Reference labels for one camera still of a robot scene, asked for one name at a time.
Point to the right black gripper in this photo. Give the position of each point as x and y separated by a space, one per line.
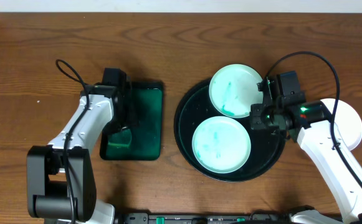
255 119

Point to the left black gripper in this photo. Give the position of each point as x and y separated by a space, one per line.
128 107

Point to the green sponge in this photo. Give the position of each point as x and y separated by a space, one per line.
121 139

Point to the pale green plate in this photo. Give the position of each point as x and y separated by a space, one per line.
234 89
221 144

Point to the white plate green stain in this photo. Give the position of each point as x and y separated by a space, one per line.
349 125

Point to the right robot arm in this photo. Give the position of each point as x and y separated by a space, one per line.
327 130

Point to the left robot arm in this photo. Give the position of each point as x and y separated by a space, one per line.
60 182

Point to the rectangular black tray green water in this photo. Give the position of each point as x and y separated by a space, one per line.
146 137

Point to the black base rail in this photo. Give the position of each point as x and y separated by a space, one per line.
144 218

